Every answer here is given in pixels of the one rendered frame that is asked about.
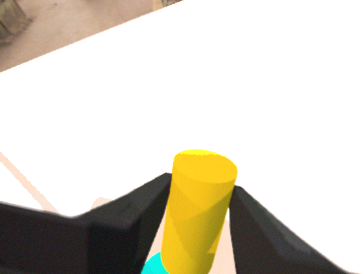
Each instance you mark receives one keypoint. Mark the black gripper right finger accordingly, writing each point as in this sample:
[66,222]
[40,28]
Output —
[263,244]

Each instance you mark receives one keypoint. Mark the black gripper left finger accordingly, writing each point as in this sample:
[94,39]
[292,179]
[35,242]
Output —
[113,238]

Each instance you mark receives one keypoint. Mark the yellow cylinder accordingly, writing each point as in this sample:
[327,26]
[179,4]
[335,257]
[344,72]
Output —
[201,189]

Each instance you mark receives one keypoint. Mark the cyan circle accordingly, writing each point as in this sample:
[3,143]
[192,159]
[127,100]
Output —
[154,265]

